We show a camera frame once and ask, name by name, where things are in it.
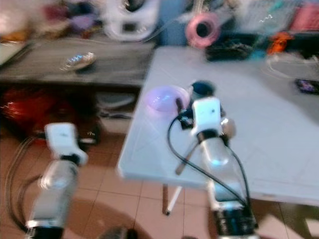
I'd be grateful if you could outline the pink plastic bowl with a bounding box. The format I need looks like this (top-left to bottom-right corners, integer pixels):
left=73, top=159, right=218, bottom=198
left=147, top=85, right=190, bottom=118

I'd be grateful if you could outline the dark round cup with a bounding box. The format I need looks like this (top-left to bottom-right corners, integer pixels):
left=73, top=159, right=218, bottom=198
left=190, top=80, right=216, bottom=100

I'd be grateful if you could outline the metal spoon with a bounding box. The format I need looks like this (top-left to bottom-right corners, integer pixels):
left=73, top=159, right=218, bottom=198
left=174, top=141, right=198, bottom=175

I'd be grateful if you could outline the white basin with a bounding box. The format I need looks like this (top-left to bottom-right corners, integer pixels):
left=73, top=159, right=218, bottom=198
left=96, top=93, right=134, bottom=111

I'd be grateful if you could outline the dark wooden bench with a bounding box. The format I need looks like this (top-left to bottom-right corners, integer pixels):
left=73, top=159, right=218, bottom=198
left=0, top=39, right=156, bottom=89

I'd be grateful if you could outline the pink tape roll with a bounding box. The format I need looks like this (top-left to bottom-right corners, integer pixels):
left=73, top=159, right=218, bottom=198
left=185, top=12, right=221, bottom=49

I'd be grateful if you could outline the white folding table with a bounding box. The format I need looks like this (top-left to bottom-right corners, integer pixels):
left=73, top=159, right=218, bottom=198
left=117, top=46, right=319, bottom=217

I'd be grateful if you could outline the white kitchen appliance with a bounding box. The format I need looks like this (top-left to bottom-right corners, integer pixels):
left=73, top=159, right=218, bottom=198
left=104, top=0, right=160, bottom=42

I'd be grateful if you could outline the silver metal dish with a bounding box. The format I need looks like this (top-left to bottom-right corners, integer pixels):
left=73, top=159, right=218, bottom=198
left=60, top=52, right=98, bottom=72

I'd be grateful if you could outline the orange object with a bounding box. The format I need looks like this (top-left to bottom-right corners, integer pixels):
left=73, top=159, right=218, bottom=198
left=266, top=31, right=294, bottom=55

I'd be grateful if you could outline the black phone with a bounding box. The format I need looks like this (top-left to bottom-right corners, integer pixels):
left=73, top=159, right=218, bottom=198
left=295, top=78, right=319, bottom=96

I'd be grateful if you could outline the purple cloth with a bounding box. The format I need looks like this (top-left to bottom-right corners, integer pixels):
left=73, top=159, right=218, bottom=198
left=69, top=14, right=96, bottom=33

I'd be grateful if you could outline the pale flat tray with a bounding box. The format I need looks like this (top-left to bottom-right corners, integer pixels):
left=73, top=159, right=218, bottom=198
left=0, top=42, right=26, bottom=64

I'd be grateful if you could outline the red plastic bag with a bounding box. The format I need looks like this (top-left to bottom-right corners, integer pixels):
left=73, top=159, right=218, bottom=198
left=0, top=89, right=71, bottom=146

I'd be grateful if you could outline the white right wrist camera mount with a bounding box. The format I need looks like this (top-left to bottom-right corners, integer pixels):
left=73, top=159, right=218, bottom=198
left=189, top=97, right=225, bottom=138

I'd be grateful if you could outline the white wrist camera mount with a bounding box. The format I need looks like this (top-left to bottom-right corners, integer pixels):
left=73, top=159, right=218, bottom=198
left=189, top=97, right=225, bottom=138
left=44, top=122, right=88, bottom=166

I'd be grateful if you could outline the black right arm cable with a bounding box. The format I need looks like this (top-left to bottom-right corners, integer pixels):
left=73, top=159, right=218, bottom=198
left=167, top=117, right=255, bottom=210

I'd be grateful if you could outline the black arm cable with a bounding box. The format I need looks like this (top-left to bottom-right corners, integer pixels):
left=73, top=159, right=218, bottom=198
left=167, top=117, right=255, bottom=210
left=4, top=138, right=45, bottom=235

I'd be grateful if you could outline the clear looped cord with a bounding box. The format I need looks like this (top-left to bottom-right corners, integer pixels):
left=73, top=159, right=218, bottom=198
left=266, top=54, right=319, bottom=81

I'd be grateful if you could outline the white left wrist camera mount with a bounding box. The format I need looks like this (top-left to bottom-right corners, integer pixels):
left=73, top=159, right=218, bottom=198
left=44, top=122, right=88, bottom=166

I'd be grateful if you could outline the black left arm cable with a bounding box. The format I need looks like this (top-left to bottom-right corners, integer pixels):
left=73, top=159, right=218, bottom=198
left=4, top=138, right=45, bottom=235

